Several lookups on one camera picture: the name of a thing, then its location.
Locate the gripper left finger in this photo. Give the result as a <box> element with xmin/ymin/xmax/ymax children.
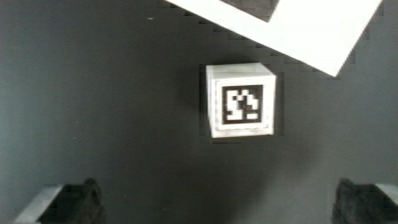
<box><xmin>13</xmin><ymin>178</ymin><xmax>107</xmax><ymax>224</ymax></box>

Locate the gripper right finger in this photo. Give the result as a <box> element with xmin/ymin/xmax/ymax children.
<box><xmin>331</xmin><ymin>179</ymin><xmax>398</xmax><ymax>224</ymax></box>

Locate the white tagged cube leg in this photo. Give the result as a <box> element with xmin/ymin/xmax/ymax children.
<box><xmin>206</xmin><ymin>63</ymin><xmax>277</xmax><ymax>138</ymax></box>

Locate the white base tag plate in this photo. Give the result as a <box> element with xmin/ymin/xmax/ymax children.
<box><xmin>165</xmin><ymin>0</ymin><xmax>382</xmax><ymax>77</ymax></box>

